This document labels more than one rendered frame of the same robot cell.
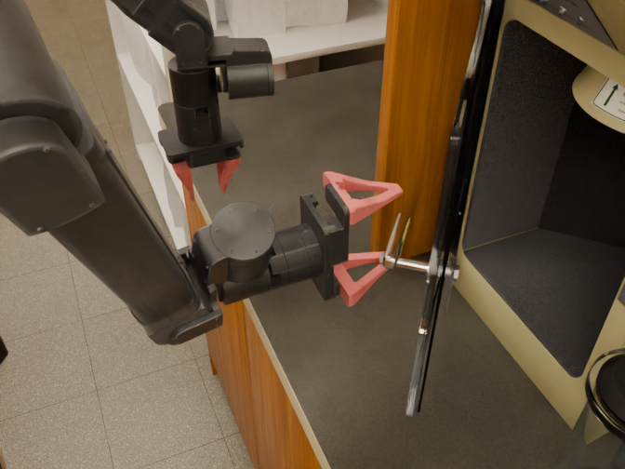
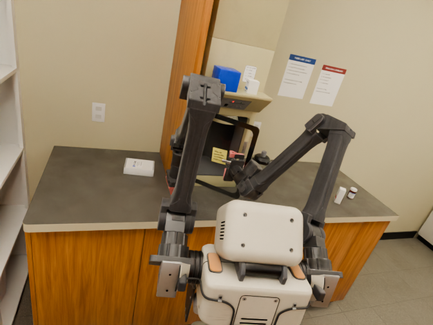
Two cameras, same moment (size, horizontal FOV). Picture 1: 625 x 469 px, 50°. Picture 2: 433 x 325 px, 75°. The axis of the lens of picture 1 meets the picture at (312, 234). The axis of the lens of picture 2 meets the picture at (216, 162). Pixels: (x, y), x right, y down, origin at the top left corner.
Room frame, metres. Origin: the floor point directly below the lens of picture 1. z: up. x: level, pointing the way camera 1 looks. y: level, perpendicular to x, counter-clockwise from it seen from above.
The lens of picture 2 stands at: (0.62, 1.14, 1.77)
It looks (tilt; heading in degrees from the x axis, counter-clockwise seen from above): 25 degrees down; 269
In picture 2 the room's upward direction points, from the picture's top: 14 degrees clockwise
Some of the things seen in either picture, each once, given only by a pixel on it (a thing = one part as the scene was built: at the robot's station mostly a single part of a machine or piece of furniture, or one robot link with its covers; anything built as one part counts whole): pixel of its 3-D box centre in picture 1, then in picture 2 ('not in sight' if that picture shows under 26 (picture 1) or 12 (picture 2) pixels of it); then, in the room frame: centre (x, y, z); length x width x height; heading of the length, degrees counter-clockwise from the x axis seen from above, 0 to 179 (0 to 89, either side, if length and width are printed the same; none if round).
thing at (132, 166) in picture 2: not in sight; (139, 167); (1.02, -0.26, 0.96); 0.16 x 0.12 x 0.04; 15
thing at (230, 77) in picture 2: not in sight; (225, 78); (0.66, -0.18, 1.56); 0.10 x 0.10 x 0.09; 23
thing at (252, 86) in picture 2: not in sight; (251, 86); (0.53, -0.24, 1.54); 0.05 x 0.05 x 0.06; 13
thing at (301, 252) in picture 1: (296, 254); (236, 173); (0.51, 0.02, 1.20); 0.07 x 0.07 x 0.10; 22
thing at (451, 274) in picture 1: (445, 285); not in sight; (0.48, -0.14, 1.18); 0.02 x 0.02 x 0.06; 73
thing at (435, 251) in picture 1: (447, 212); (220, 155); (0.59, -0.16, 1.19); 0.30 x 0.01 x 0.40; 163
